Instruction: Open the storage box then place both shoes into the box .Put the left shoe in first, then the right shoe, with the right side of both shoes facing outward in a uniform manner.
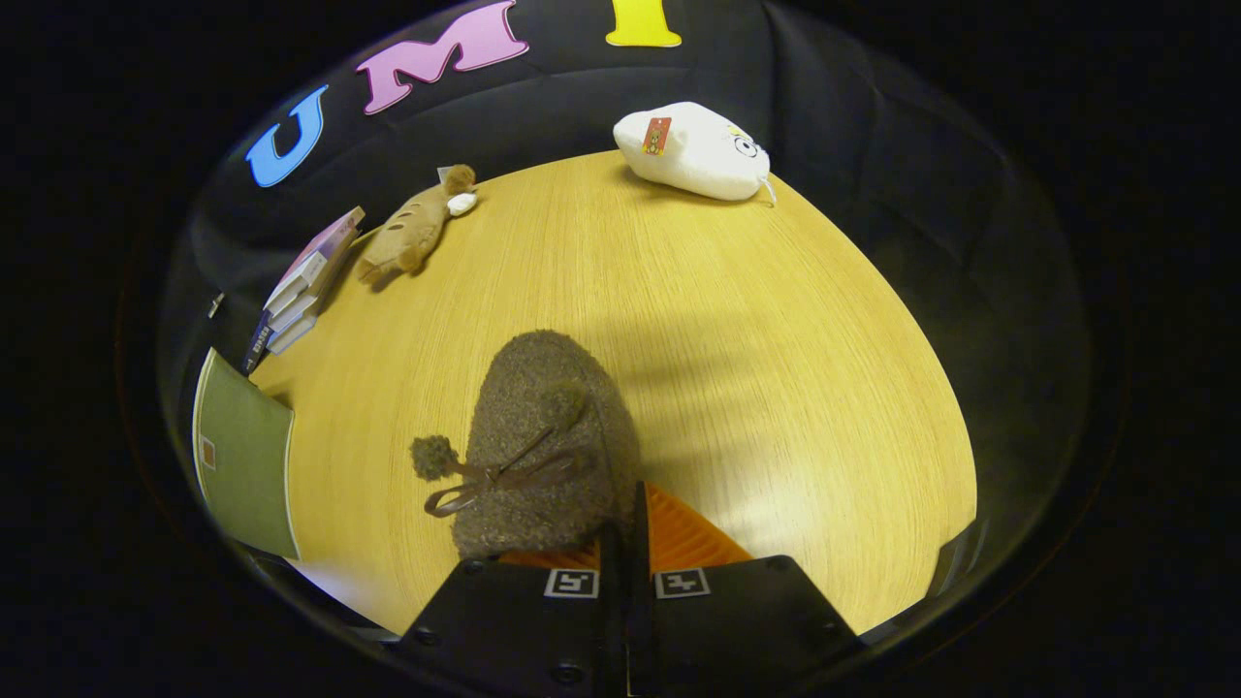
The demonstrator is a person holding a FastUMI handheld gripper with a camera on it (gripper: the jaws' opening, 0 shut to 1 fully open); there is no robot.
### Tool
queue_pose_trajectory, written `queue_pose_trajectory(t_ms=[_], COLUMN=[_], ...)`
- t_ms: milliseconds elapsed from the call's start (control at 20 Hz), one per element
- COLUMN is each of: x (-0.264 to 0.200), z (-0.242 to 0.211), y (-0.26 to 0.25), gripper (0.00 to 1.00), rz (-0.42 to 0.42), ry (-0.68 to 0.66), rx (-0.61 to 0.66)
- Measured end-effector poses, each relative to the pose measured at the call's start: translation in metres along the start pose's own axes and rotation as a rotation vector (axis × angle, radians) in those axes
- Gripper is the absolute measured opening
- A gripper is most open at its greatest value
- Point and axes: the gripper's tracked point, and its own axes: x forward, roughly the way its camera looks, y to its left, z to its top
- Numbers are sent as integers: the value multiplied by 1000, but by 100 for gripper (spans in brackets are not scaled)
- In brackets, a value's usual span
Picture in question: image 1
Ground brown plush toy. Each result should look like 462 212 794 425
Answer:
355 164 480 285

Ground white book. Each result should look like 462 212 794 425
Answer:
267 281 321 335
267 312 319 356

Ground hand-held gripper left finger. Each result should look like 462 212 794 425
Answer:
398 523 633 698

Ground brown fuzzy shoe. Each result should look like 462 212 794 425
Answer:
410 330 641 561

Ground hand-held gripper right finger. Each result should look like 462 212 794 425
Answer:
630 482 864 698

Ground white plush toy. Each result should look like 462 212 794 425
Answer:
613 102 779 206

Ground dark blue book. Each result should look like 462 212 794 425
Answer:
240 310 277 375

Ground pink cover book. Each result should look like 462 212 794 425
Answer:
264 206 366 309

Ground green fabric storage box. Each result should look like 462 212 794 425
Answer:
192 347 300 561

